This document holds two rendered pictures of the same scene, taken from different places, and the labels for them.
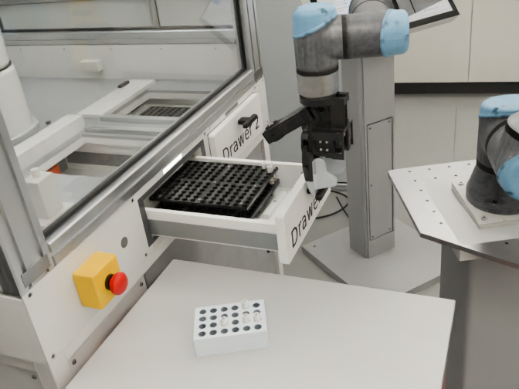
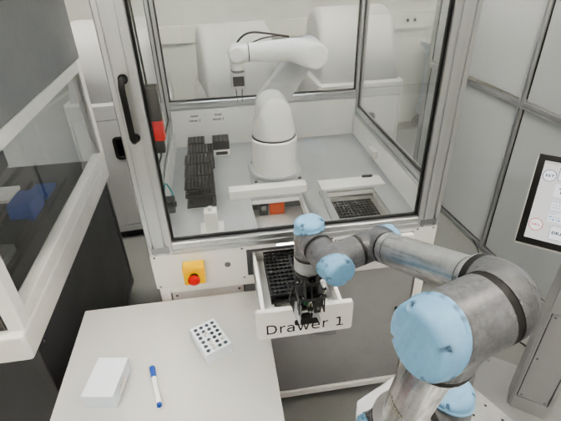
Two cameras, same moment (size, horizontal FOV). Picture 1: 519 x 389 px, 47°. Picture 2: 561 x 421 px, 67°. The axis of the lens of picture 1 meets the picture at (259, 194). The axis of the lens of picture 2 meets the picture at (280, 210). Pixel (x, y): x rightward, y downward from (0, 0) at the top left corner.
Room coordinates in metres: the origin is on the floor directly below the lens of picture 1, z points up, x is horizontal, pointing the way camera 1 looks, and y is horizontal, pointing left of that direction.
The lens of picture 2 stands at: (0.50, -0.81, 1.83)
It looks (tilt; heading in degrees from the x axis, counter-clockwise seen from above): 32 degrees down; 57
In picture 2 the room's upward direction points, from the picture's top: 2 degrees counter-clockwise
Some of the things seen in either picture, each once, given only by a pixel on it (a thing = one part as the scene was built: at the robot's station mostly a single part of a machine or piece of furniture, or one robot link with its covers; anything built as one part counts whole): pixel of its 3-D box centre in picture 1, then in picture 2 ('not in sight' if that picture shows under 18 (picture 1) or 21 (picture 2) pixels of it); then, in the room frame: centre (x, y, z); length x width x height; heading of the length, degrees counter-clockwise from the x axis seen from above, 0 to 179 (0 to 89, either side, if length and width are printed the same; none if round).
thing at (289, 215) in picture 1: (305, 201); (304, 319); (1.04, -0.09, 0.87); 0.29 x 0.02 x 0.11; 155
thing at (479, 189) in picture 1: (503, 176); not in sight; (1.11, -0.53, 0.83); 0.15 x 0.15 x 0.10
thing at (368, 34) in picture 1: (374, 31); (336, 259); (1.02, -0.23, 1.20); 0.11 x 0.11 x 0.08; 81
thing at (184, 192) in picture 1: (217, 194); (292, 276); (1.12, 0.09, 0.87); 0.22 x 0.18 x 0.06; 65
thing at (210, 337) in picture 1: (231, 326); (210, 340); (0.80, 0.08, 0.78); 0.12 x 0.08 x 0.04; 90
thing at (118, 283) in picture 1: (116, 282); (194, 279); (0.84, 0.26, 0.88); 0.04 x 0.03 x 0.04; 155
